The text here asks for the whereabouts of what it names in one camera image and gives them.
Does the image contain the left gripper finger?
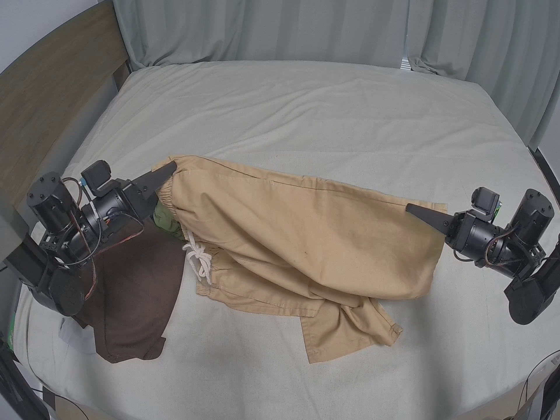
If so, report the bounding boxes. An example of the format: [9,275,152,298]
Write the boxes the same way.
[138,160,179,201]

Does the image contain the bed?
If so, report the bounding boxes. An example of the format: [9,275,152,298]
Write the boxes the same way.
[0,0,560,420]

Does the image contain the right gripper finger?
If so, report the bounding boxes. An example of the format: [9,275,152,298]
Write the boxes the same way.
[405,203,456,237]

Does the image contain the grey-green curtain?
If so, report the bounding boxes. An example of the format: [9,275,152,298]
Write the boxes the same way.
[107,0,412,72]
[405,0,560,152]

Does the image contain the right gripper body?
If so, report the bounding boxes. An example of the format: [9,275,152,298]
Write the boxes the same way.
[444,211,498,264]

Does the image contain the black cable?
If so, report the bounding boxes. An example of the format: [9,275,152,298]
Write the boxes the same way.
[30,388,89,420]
[521,351,560,420]

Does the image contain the green garment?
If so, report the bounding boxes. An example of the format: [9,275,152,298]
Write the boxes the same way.
[153,202,184,242]

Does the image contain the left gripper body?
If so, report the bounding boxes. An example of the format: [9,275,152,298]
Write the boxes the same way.
[85,177,156,238]

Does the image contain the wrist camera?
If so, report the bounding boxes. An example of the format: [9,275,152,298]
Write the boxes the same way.
[470,186,501,224]
[81,160,114,198]

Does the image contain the beige shorts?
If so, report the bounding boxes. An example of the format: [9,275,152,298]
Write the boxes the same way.
[151,153,449,365]

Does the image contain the brown garment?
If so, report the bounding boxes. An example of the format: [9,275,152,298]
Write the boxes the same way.
[66,219,186,364]

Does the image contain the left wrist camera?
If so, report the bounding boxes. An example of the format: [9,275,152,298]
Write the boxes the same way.
[81,160,114,198]

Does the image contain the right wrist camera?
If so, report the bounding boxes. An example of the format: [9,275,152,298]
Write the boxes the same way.
[470,186,501,224]

